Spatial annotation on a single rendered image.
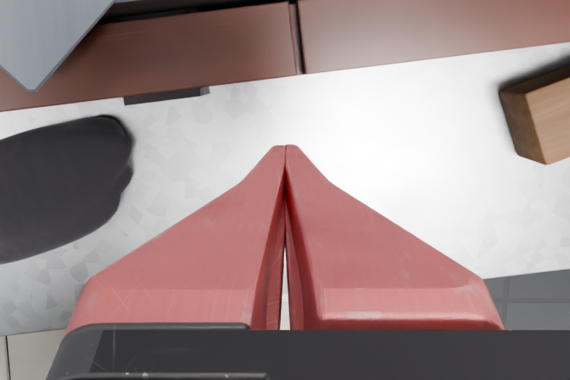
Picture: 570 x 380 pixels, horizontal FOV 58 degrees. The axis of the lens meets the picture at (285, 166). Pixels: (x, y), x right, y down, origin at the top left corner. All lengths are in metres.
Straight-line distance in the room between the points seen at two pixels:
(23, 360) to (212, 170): 0.70
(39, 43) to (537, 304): 1.25
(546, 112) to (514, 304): 0.95
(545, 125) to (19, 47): 0.35
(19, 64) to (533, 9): 0.27
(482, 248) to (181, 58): 0.32
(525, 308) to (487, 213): 0.89
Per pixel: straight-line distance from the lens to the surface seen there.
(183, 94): 0.35
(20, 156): 0.46
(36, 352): 1.05
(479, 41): 0.31
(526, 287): 1.34
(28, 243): 0.48
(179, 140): 0.45
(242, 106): 0.44
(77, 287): 0.50
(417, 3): 0.30
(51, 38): 0.27
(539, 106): 0.43
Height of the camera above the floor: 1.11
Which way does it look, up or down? 80 degrees down
